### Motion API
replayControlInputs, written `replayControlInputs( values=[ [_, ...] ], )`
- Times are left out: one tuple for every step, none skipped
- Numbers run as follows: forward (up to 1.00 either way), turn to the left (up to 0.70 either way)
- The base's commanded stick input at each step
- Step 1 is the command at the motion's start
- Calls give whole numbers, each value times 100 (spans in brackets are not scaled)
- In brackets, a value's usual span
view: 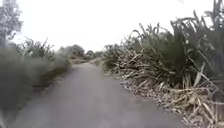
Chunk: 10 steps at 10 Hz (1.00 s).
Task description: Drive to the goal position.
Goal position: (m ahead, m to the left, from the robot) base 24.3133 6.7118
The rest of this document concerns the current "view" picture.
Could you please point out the grey asphalt path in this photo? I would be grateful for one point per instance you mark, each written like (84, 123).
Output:
(87, 100)

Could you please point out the strip of dry leaf litter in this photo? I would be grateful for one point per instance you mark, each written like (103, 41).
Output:
(156, 98)

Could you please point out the distant trees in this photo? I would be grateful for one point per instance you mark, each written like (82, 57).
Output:
(76, 51)

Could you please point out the grey-green bushy verge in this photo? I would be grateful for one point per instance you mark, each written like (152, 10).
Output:
(23, 71)

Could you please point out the tall cane plants with dry leaves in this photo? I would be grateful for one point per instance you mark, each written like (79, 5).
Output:
(173, 53)

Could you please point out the tall tree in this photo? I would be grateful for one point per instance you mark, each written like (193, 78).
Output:
(8, 20)

